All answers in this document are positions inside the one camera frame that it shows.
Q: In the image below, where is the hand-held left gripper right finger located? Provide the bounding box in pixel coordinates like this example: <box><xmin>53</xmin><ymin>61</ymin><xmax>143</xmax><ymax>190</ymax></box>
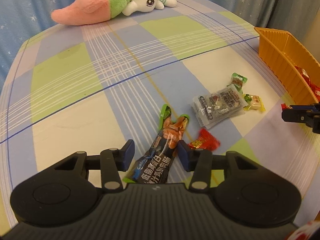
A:
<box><xmin>178</xmin><ymin>140</ymin><xmax>258</xmax><ymax>193</ymax></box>

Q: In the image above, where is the large red snack packet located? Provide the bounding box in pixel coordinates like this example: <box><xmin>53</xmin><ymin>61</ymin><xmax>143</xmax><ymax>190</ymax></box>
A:
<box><xmin>309</xmin><ymin>81</ymin><xmax>320</xmax><ymax>103</ymax></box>

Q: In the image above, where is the dark sausage stick packet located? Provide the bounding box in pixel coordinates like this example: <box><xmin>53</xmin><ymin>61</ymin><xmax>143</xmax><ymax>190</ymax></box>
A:
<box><xmin>122</xmin><ymin>104</ymin><xmax>180</xmax><ymax>184</ymax></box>

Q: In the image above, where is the yellow wrapped candy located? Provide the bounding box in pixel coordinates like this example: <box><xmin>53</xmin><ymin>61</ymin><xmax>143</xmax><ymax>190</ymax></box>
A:
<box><xmin>243</xmin><ymin>94</ymin><xmax>266</xmax><ymax>112</ymax></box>

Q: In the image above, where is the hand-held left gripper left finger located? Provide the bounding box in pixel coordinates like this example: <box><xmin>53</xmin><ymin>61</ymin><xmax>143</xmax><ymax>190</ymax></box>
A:
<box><xmin>52</xmin><ymin>139</ymin><xmax>136</xmax><ymax>193</ymax></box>

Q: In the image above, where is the blue star curtain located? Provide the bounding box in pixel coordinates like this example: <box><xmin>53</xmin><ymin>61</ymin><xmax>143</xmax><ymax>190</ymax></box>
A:
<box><xmin>0</xmin><ymin>0</ymin><xmax>320</xmax><ymax>85</ymax></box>

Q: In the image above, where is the dark red candy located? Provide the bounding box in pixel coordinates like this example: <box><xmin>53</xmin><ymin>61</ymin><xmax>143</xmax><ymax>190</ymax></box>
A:
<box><xmin>294</xmin><ymin>66</ymin><xmax>312</xmax><ymax>85</ymax></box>

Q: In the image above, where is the orange candy with green ends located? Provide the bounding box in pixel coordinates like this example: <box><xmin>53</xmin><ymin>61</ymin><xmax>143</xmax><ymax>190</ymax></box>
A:
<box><xmin>164</xmin><ymin>114</ymin><xmax>190</xmax><ymax>149</ymax></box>

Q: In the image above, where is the red white cloth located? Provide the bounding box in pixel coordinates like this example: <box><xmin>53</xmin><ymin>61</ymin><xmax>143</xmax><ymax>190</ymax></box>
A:
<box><xmin>287</xmin><ymin>220</ymin><xmax>320</xmax><ymax>240</ymax></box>

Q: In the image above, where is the red-orange foil candy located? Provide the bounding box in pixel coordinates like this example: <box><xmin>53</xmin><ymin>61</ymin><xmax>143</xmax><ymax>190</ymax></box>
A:
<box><xmin>187</xmin><ymin>129</ymin><xmax>221</xmax><ymax>152</ymax></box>

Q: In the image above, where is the checked pastel tablecloth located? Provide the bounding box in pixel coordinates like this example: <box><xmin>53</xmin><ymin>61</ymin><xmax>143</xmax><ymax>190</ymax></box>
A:
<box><xmin>0</xmin><ymin>0</ymin><xmax>320</xmax><ymax>233</ymax></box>

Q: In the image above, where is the orange plastic tray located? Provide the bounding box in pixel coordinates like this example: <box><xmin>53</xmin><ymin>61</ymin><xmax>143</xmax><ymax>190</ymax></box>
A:
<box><xmin>254</xmin><ymin>26</ymin><xmax>320</xmax><ymax>104</ymax></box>

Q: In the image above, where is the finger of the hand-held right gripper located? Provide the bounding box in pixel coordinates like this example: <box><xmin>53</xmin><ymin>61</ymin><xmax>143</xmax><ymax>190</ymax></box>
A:
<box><xmin>281</xmin><ymin>110</ymin><xmax>320</xmax><ymax>133</ymax></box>
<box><xmin>289</xmin><ymin>103</ymin><xmax>320</xmax><ymax>112</ymax></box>

